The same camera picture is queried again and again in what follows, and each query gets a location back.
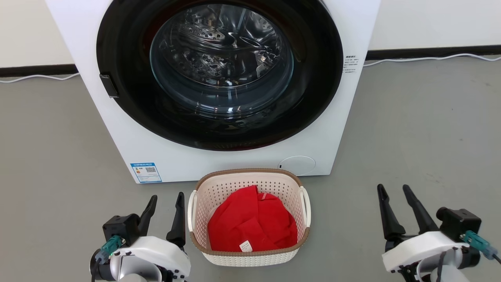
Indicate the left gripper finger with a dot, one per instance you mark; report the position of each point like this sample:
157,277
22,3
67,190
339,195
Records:
179,227
148,219

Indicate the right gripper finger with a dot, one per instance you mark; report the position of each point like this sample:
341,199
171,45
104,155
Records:
422,215
391,221

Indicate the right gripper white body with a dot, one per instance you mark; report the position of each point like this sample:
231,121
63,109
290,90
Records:
422,246

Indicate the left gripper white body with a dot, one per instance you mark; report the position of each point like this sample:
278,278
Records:
160,252

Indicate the cream perforated laundry basket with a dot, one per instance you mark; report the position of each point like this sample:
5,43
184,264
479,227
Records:
246,260

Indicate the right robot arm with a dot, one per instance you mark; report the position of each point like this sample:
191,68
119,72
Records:
450,268

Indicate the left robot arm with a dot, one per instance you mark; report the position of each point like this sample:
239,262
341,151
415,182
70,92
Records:
129,272

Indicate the blue energy label sticker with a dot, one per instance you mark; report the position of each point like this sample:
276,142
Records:
145,172

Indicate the red garment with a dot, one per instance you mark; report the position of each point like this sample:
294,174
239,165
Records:
250,223

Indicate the white front-load washing machine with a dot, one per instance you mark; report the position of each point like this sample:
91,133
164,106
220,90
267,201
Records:
219,164

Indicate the round white filter cover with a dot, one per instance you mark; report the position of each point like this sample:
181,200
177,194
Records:
296,165

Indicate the black round glass door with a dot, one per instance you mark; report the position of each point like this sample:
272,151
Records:
317,90

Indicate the small printed text sticker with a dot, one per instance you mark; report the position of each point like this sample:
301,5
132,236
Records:
351,64

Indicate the steel washing drum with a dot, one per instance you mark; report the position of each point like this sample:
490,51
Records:
219,58

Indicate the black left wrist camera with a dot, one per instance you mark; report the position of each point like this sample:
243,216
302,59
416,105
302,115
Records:
119,229

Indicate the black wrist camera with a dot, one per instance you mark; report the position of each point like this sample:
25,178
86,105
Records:
119,229
460,221

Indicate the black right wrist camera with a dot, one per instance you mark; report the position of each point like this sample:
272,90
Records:
460,221

